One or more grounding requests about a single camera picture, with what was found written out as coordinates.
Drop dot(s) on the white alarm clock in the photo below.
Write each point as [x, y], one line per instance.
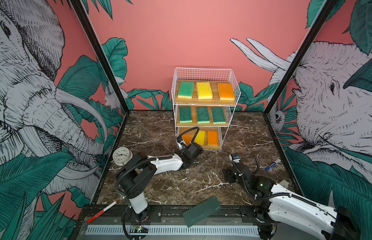
[122, 156]

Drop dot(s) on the yellow sponge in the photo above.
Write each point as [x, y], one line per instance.
[204, 91]
[200, 138]

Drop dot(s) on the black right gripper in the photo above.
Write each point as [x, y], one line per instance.
[228, 173]

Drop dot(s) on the dark green sponge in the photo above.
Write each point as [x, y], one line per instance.
[203, 116]
[218, 115]
[185, 114]

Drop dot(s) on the red white marker pen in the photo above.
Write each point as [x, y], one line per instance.
[102, 211]

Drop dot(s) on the blue marker pen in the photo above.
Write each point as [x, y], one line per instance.
[273, 164]

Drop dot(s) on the white wire three-tier shelf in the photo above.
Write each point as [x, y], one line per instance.
[204, 102]

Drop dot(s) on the white stapler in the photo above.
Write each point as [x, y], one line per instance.
[284, 183]

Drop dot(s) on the bright green sponge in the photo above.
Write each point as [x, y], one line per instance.
[186, 90]

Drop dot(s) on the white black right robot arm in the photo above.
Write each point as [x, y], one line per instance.
[276, 204]

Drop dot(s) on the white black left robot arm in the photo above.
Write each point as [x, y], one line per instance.
[137, 173]

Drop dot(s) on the orange sponge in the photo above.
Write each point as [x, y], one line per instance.
[226, 92]
[187, 138]
[213, 138]

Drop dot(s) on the white ribbed front rail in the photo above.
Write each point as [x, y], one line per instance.
[162, 230]

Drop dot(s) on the large dark green foam block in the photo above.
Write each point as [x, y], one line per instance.
[201, 211]

